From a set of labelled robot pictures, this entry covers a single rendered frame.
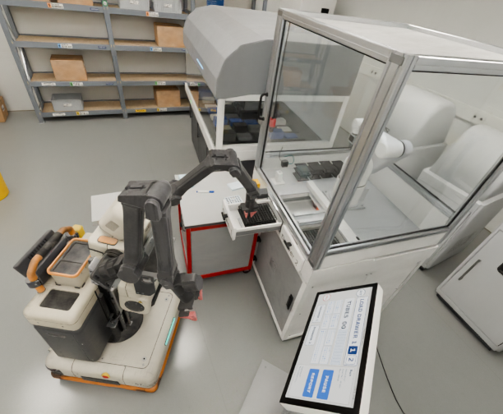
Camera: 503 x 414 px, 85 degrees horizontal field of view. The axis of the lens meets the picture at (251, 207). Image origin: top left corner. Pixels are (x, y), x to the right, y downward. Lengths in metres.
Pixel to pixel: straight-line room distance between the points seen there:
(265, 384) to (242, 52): 2.28
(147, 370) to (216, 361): 0.52
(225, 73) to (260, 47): 0.30
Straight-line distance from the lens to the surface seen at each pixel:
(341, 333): 1.21
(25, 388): 2.47
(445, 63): 1.15
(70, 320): 1.61
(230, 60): 2.18
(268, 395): 2.18
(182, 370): 2.24
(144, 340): 2.04
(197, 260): 2.25
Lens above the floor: 2.12
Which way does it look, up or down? 40 degrees down
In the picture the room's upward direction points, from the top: 9 degrees clockwise
